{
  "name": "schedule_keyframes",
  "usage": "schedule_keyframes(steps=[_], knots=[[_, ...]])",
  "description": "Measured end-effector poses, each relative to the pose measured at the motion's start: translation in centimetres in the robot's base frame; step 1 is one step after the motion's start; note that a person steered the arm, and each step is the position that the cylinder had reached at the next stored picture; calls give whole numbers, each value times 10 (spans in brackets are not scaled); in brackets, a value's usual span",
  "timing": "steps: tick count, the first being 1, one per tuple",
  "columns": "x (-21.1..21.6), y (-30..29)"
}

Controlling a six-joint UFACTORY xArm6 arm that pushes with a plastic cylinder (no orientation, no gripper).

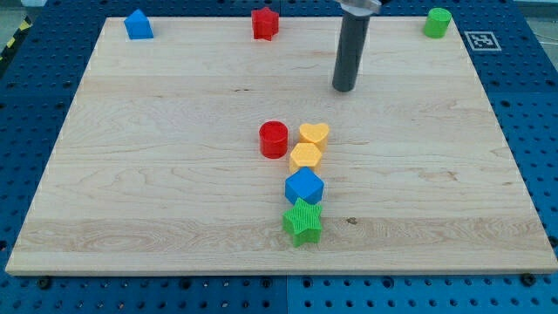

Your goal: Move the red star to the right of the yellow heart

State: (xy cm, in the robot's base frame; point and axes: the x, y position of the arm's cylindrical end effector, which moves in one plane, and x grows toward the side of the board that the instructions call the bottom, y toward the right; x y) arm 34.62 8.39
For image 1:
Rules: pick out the light wooden board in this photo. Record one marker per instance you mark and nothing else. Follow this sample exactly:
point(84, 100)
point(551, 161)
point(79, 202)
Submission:
point(157, 170)

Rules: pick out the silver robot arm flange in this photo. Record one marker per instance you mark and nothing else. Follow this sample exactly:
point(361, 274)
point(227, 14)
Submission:
point(361, 8)

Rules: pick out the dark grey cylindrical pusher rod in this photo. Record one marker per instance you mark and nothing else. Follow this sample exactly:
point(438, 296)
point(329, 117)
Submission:
point(350, 47)

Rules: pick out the green cylinder block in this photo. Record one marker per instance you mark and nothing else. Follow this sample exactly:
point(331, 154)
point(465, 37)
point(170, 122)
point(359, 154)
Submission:
point(437, 22)

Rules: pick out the blue cube block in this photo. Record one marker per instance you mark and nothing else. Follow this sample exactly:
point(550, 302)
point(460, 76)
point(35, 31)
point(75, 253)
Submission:
point(304, 184)

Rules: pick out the yellow heart block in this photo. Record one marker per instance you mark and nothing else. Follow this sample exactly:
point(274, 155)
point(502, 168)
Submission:
point(317, 134)

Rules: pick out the green star block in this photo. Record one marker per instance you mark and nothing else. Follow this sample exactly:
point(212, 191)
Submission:
point(303, 222)

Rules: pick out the blue pentagon block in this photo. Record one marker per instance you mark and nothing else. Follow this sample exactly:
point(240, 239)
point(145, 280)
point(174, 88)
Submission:
point(138, 26)

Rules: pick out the black white fiducial marker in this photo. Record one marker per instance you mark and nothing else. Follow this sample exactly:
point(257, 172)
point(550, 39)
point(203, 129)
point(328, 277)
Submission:
point(482, 41)

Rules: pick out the red cylinder block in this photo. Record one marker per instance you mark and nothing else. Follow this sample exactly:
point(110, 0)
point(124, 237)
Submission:
point(274, 137)

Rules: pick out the yellow hexagon block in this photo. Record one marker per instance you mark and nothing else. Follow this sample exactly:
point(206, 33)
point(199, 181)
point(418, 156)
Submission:
point(305, 155)

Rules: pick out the red star block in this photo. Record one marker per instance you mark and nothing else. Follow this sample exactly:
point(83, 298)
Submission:
point(265, 23)

